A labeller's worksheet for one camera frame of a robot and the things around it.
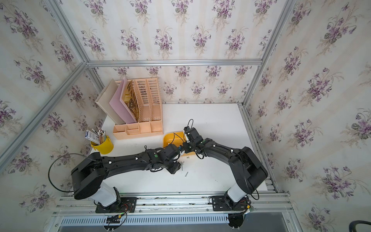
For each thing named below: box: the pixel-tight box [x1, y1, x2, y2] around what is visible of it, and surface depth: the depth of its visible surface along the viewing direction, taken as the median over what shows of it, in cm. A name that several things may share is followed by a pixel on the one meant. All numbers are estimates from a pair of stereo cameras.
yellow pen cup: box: [90, 135, 115, 155], surface depth 90 cm
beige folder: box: [95, 78, 126, 125], surface depth 87 cm
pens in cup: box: [84, 126, 107, 145], surface depth 85 cm
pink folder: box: [109, 77, 137, 124], surface depth 90 cm
